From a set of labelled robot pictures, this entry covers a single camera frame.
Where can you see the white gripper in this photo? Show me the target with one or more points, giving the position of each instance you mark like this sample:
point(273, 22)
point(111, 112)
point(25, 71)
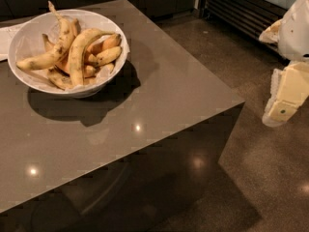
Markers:
point(295, 33)

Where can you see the large curved yellow banana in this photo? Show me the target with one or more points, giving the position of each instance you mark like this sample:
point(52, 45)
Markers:
point(77, 53)

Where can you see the small upper orange banana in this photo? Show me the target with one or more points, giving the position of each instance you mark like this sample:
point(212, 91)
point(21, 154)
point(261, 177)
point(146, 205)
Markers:
point(111, 41)

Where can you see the small middle yellow banana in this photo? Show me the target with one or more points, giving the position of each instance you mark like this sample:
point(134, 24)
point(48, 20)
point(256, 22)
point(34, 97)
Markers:
point(105, 57)

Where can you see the long spotted yellow banana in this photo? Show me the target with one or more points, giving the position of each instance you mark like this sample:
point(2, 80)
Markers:
point(57, 53)

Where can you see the orange banana under pile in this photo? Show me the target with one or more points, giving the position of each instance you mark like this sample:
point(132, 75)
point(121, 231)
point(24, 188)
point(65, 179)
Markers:
point(89, 71)

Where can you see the spotted bottom banana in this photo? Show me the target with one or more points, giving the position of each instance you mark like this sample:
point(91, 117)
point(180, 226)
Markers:
point(64, 82)

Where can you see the white paper bowl liner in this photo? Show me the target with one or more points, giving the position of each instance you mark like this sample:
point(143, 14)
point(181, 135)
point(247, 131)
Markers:
point(104, 73)

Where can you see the white bowl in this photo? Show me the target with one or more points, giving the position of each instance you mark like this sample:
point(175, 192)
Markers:
point(32, 39)

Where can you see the dark slatted cabinet vent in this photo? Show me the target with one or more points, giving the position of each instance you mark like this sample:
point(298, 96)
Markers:
point(251, 17)

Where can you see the white paper napkin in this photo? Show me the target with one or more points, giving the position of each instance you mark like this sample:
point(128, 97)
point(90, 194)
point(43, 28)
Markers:
point(6, 36)

